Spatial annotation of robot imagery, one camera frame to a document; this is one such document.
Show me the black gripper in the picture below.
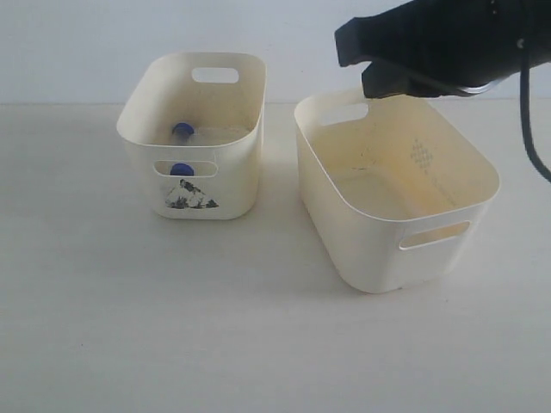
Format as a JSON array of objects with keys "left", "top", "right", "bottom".
[{"left": 334, "top": 0, "right": 496, "bottom": 100}]

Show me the blue-capped clear tube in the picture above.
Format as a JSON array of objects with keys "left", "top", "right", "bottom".
[{"left": 170, "top": 121, "right": 253, "bottom": 145}]

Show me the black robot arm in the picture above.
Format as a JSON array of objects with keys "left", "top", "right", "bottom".
[{"left": 334, "top": 1, "right": 550, "bottom": 99}]

